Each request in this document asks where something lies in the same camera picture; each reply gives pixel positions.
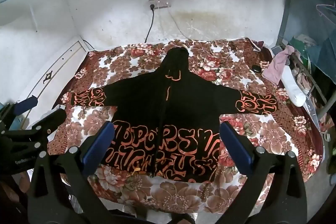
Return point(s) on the white rolled cloth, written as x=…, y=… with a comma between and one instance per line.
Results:
x=291, y=87

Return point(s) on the pink cloth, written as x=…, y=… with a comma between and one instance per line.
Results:
x=275, y=66

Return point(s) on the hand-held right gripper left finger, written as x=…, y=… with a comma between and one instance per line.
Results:
x=96, y=146

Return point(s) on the teal hanging cloth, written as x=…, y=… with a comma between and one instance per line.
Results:
x=325, y=52

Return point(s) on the white power strip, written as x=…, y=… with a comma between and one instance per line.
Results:
x=160, y=3

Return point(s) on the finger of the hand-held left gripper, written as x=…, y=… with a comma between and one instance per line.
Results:
x=26, y=104
x=50, y=119

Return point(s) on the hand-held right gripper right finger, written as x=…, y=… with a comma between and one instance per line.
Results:
x=236, y=146

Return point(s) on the black hoodie with orange print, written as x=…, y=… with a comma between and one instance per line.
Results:
x=189, y=98

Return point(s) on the white cabinet door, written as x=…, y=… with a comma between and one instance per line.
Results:
x=52, y=69

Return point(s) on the small black oval object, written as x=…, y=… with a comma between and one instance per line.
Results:
x=256, y=68

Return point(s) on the floral blanket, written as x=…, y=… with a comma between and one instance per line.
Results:
x=183, y=197

